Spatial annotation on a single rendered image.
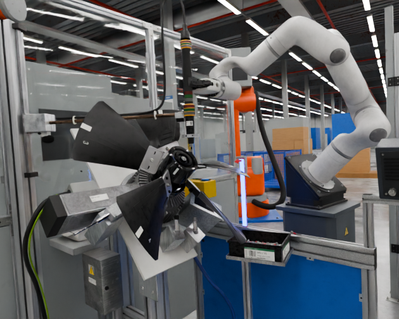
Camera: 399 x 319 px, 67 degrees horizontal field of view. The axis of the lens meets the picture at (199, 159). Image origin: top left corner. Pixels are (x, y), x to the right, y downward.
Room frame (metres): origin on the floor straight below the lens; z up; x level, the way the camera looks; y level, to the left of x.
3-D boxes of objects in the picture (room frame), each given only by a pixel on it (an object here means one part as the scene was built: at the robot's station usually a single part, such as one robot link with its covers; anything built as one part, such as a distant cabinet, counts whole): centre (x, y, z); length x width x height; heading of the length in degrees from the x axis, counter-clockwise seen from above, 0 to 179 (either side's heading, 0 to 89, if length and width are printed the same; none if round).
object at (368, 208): (1.10, -0.61, 0.96); 0.03 x 0.03 x 0.20; 48
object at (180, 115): (1.18, 0.04, 1.35); 0.09 x 0.07 x 0.10; 83
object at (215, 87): (1.26, -0.04, 1.51); 0.11 x 0.10 x 0.07; 138
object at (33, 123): (1.25, 0.65, 1.39); 0.10 x 0.07 x 0.09; 83
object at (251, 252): (1.22, -0.23, 0.85); 0.22 x 0.17 x 0.07; 62
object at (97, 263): (1.24, 0.43, 0.73); 0.15 x 0.09 x 0.22; 48
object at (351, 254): (1.38, -0.28, 0.82); 0.90 x 0.04 x 0.08; 48
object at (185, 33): (1.18, 0.03, 1.50); 0.04 x 0.04 x 0.46
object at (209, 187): (1.65, 0.01, 1.02); 0.16 x 0.10 x 0.11; 48
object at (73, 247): (1.46, 0.52, 0.85); 0.36 x 0.24 x 0.03; 138
